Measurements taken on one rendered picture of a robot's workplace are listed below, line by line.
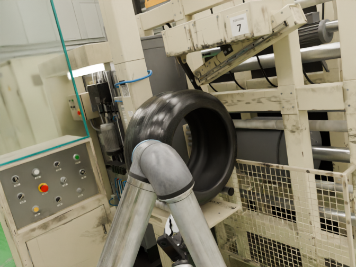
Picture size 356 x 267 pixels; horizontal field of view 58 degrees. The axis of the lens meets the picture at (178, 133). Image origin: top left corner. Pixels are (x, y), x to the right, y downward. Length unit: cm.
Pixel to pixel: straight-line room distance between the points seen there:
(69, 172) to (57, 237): 37
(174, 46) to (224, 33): 36
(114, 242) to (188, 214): 26
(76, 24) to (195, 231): 1189
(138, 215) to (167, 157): 22
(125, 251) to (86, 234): 106
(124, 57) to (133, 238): 99
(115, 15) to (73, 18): 1087
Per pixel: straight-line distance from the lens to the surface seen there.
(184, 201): 91
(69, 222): 203
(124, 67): 173
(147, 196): 101
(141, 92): 175
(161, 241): 123
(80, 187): 207
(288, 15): 150
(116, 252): 106
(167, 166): 88
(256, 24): 146
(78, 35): 1252
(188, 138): 210
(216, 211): 176
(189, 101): 146
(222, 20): 154
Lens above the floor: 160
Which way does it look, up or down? 12 degrees down
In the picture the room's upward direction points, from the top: 12 degrees counter-clockwise
